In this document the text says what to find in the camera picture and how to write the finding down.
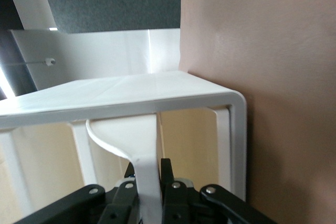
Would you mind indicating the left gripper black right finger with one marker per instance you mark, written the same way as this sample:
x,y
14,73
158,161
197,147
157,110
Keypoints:
x,y
178,203

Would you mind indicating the white partition board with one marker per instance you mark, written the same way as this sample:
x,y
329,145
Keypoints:
x,y
92,56

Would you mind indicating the white drawer cabinet housing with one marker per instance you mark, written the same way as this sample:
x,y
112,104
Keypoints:
x,y
131,90

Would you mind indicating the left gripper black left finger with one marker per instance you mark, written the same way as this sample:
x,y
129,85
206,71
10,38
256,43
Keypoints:
x,y
78,203

